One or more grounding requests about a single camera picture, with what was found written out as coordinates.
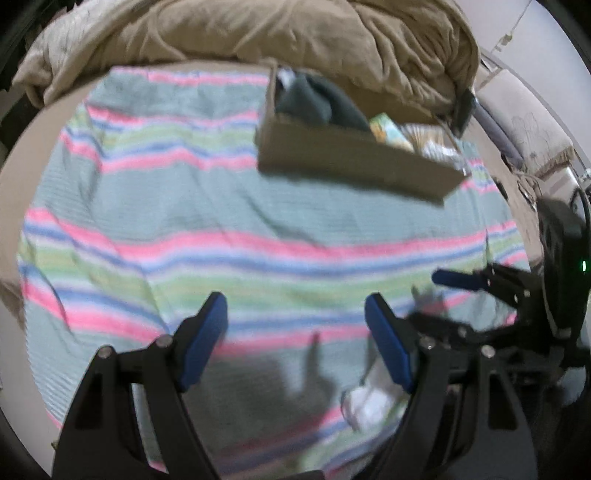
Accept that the cotton swab bag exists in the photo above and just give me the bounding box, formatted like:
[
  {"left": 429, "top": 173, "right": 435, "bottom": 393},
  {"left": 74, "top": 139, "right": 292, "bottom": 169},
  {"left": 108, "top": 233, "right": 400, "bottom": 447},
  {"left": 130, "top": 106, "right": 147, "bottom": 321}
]
[{"left": 402, "top": 123, "right": 466, "bottom": 171}]

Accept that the grey sock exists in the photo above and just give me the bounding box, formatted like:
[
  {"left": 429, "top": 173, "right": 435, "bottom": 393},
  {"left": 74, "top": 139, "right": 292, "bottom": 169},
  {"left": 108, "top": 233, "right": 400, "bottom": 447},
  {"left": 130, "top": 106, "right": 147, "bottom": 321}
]
[
  {"left": 317, "top": 77, "right": 370, "bottom": 133},
  {"left": 276, "top": 74, "right": 332, "bottom": 126}
]

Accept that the white crumpled tissue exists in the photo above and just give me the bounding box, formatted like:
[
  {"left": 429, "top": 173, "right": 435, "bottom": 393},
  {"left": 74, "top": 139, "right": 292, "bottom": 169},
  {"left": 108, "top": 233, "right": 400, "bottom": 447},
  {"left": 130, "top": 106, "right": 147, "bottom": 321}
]
[{"left": 341, "top": 359, "right": 409, "bottom": 432}]

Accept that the brown cardboard box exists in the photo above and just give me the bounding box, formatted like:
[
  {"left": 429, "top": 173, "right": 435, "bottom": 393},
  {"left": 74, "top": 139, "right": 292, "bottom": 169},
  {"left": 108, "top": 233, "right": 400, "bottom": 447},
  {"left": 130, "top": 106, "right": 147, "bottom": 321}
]
[{"left": 256, "top": 66, "right": 471, "bottom": 203}]

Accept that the black phone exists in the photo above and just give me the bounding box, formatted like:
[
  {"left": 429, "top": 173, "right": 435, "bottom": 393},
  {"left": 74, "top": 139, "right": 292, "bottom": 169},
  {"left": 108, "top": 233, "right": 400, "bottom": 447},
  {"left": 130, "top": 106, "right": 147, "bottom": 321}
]
[{"left": 450, "top": 89, "right": 478, "bottom": 138}]

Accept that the beige flowered pillow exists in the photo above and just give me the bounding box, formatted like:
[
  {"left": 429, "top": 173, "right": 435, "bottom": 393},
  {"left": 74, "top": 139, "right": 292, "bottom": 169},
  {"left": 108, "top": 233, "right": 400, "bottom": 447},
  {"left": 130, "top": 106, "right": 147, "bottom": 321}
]
[{"left": 477, "top": 69, "right": 575, "bottom": 179}]

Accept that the beige rumpled blanket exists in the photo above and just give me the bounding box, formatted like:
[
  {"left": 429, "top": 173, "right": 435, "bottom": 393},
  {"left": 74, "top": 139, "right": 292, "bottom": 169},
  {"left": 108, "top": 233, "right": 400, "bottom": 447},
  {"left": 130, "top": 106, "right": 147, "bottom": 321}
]
[{"left": 12, "top": 0, "right": 480, "bottom": 114}]

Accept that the striped colourful towel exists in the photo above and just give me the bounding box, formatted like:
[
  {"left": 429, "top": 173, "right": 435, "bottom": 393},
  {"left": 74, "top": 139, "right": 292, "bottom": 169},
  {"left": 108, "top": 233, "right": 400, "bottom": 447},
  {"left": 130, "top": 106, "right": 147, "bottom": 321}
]
[{"left": 17, "top": 68, "right": 528, "bottom": 479}]

